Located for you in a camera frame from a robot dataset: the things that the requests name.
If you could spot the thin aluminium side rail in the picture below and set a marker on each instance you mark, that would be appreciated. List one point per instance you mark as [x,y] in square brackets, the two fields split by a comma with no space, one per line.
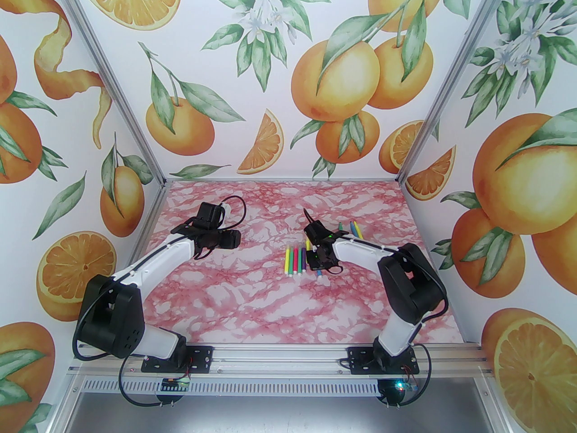
[152,210]

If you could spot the aluminium mounting rail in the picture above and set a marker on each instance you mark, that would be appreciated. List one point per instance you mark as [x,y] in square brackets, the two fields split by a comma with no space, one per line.
[279,359]

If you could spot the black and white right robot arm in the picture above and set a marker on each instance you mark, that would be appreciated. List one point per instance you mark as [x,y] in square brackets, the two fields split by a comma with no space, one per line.
[410,282]

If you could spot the black controller with LED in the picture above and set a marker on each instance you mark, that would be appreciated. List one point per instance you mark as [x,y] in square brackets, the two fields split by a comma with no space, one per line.
[392,393]

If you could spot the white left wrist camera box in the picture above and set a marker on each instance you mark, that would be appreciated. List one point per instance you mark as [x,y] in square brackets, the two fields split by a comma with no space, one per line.
[227,206]

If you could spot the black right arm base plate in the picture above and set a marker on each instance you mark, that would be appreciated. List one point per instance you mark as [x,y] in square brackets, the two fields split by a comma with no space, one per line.
[358,363]

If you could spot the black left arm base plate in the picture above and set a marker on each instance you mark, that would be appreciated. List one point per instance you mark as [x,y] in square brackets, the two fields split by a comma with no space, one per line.
[203,358]

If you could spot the aluminium frame post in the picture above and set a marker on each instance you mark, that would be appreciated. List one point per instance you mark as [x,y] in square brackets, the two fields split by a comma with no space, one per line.
[451,84]
[116,84]

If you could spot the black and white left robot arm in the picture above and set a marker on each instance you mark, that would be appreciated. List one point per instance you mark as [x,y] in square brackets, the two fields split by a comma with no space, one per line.
[110,320]

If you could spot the light blue felt-tip pen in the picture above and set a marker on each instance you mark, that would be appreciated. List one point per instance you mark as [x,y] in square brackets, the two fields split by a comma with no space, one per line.
[352,228]

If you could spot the grey metal shelf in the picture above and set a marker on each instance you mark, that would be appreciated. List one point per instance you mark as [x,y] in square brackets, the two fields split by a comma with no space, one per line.
[288,415]

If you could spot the small green circuit board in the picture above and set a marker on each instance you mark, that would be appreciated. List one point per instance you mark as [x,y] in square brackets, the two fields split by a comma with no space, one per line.
[176,384]

